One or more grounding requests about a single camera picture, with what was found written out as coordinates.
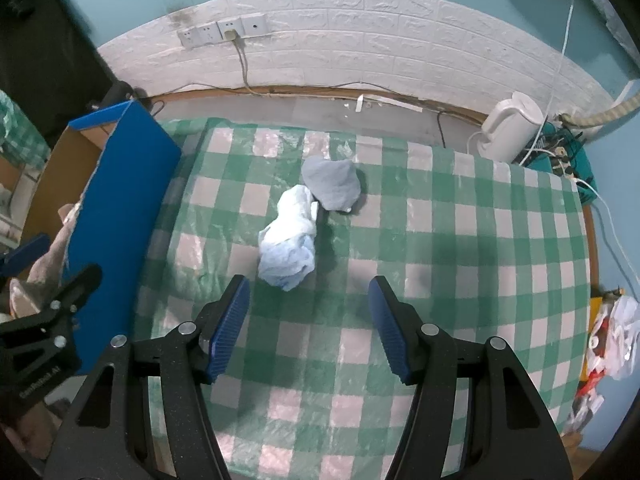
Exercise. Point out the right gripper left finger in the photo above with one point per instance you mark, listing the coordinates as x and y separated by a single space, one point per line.
107 432

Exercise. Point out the green white checkered tablecloth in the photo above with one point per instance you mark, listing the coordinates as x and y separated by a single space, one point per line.
314 388

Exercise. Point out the blue cardboard box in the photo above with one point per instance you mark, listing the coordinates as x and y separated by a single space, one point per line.
115 164

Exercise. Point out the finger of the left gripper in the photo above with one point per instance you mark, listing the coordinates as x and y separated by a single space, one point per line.
18 259

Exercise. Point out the white wall socket strip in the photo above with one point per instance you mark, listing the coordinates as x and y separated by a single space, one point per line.
225 30

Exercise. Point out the grey folded cloth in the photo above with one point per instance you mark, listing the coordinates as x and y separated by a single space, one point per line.
334 183

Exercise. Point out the white plastic bag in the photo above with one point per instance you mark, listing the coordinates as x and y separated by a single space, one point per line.
613 342

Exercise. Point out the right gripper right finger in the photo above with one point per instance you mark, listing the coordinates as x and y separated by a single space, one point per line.
509 433

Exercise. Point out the white electric kettle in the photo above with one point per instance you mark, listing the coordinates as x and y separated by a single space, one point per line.
510 125

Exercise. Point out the white crumpled cloth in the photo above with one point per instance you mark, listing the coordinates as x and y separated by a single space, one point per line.
286 245

